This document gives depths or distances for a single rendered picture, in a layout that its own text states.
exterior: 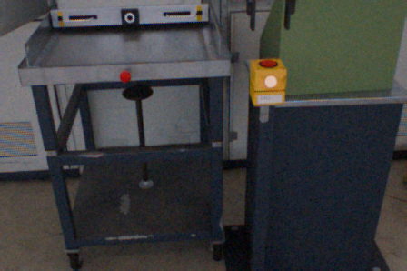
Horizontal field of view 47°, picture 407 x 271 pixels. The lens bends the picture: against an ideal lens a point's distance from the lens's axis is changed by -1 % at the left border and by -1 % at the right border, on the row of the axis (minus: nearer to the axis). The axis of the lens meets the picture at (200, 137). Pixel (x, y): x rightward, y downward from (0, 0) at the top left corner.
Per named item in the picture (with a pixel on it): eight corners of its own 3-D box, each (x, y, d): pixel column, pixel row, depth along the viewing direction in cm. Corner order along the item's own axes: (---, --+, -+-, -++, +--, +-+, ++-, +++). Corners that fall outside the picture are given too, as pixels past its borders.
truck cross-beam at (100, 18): (208, 21, 167) (208, 4, 164) (53, 27, 164) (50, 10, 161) (207, 17, 171) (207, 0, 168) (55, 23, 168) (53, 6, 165)
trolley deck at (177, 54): (231, 76, 143) (231, 57, 140) (21, 86, 139) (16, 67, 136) (211, 14, 201) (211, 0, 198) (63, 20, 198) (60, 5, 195)
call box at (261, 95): (284, 105, 123) (287, 68, 118) (253, 107, 122) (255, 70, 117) (278, 93, 130) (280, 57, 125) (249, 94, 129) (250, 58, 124)
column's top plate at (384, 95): (371, 61, 168) (372, 55, 167) (411, 103, 138) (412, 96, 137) (244, 65, 166) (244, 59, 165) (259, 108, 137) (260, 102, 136)
